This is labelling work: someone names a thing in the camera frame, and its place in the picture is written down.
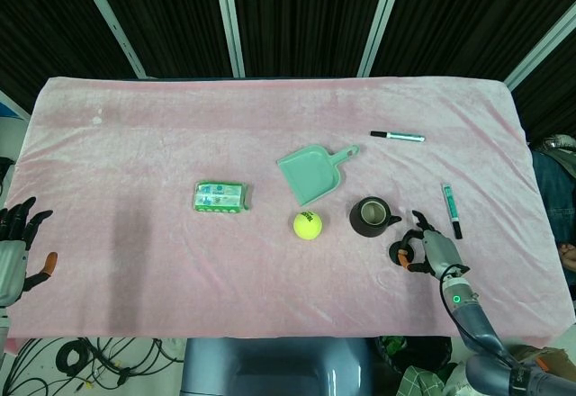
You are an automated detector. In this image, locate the yellow tennis ball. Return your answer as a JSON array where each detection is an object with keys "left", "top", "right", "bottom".
[{"left": 292, "top": 210, "right": 323, "bottom": 240}]

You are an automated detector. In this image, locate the black toy pot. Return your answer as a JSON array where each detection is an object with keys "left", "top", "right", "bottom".
[{"left": 349, "top": 196, "right": 402, "bottom": 238}]

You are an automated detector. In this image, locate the black basket with green contents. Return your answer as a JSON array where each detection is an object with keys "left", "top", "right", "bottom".
[{"left": 376, "top": 336, "right": 454, "bottom": 375}]

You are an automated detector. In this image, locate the person in blue jeans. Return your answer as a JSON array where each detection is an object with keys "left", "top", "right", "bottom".
[{"left": 528, "top": 134, "right": 576, "bottom": 247}]

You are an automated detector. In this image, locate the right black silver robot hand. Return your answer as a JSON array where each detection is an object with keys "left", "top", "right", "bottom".
[{"left": 397, "top": 210, "right": 470, "bottom": 280}]

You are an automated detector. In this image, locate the green checked cloth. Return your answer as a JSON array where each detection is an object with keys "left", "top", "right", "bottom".
[{"left": 397, "top": 364, "right": 455, "bottom": 396}]

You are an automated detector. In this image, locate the teal marker with black cap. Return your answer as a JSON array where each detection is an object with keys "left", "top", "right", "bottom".
[{"left": 440, "top": 183, "right": 464, "bottom": 240}]

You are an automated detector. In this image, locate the black floor cable tangle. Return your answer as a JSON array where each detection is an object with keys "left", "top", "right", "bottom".
[{"left": 0, "top": 336, "right": 186, "bottom": 396}]

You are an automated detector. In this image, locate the blue grey robot torso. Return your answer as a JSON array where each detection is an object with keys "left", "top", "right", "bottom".
[{"left": 179, "top": 337, "right": 375, "bottom": 396}]

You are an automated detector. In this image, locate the white partition post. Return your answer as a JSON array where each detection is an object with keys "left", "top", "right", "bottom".
[
  {"left": 73, "top": 0, "right": 148, "bottom": 78},
  {"left": 503, "top": 7, "right": 576, "bottom": 92},
  {"left": 212, "top": 0, "right": 247, "bottom": 78},
  {"left": 356, "top": 0, "right": 409, "bottom": 78}
]

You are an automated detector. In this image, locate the green tissue pack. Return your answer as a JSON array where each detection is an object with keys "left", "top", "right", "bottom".
[{"left": 193, "top": 181, "right": 251, "bottom": 213}]

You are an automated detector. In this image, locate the teal plastic dustpan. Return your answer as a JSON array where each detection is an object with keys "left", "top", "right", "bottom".
[{"left": 275, "top": 144, "right": 361, "bottom": 207}]

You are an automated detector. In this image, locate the pink plush table cloth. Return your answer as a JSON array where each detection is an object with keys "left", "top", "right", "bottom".
[{"left": 0, "top": 76, "right": 576, "bottom": 341}]

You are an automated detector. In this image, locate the white marker pen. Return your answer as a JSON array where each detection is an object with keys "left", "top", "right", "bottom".
[{"left": 370, "top": 130, "right": 427, "bottom": 143}]

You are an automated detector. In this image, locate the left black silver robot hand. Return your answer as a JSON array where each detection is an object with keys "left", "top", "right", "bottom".
[{"left": 0, "top": 196, "right": 59, "bottom": 308}]

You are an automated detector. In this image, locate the small orange object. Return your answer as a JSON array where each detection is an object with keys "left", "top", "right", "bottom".
[{"left": 388, "top": 241, "right": 418, "bottom": 266}]

